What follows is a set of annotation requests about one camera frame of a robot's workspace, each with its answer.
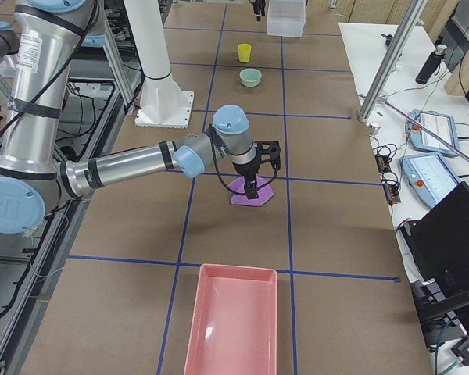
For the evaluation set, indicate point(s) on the teach pendant tablet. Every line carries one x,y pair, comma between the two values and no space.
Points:
430,176
440,124

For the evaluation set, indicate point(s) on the pink plastic tray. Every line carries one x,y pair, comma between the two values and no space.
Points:
234,321

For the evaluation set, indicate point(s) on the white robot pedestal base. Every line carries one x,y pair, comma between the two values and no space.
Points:
162,102

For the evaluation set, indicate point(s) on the aluminium frame post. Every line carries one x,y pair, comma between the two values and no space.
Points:
403,32

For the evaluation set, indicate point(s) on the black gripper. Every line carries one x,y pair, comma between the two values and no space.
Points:
246,169

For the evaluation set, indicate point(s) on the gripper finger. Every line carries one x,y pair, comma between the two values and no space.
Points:
256,10
262,6

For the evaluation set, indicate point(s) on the yellow plastic cup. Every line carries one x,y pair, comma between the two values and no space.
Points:
244,52

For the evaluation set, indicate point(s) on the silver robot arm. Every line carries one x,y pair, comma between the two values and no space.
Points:
31,184

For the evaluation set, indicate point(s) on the clear plastic bin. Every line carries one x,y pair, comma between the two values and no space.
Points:
286,18

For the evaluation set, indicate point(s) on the purple microfiber cloth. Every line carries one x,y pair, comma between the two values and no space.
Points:
265,194

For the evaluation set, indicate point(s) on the mint green bowl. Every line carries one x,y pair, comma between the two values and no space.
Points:
250,77

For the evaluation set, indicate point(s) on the near teach pendant tablet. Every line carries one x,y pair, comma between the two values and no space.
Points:
430,176

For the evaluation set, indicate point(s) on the black water bottle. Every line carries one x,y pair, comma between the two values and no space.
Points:
431,64

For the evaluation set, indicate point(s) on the far teach pendant tablet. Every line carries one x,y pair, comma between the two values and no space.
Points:
440,124

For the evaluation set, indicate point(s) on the grabber stick green tip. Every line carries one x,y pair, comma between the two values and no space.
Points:
425,129

